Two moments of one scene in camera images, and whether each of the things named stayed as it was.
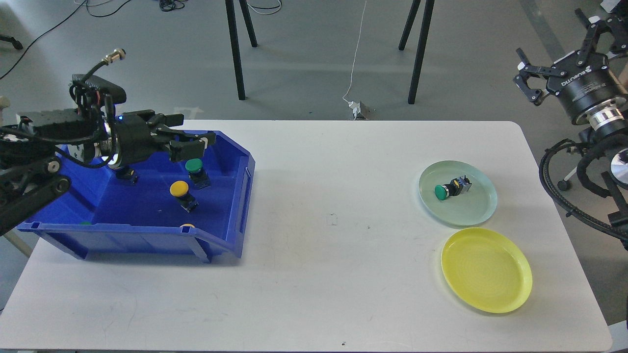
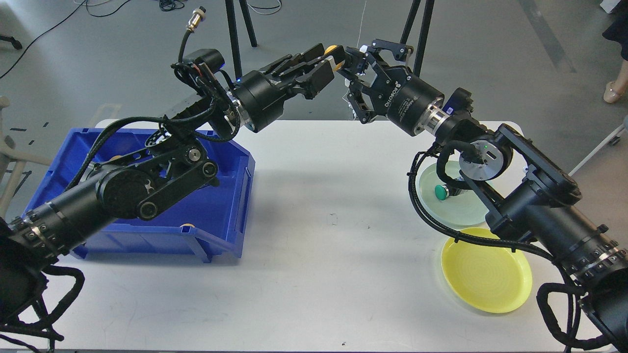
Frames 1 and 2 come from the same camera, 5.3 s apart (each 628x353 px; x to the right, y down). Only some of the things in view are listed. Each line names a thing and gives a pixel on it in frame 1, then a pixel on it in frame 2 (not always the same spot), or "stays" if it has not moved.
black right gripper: x=584 y=80 -> x=403 y=97
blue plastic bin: x=204 y=201 stays
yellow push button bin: x=179 y=189 -> x=339 y=65
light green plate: x=470 y=208 stays
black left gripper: x=137 y=142 -> x=262 y=99
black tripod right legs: x=428 y=17 stays
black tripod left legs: x=232 y=27 stays
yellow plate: x=486 y=270 stays
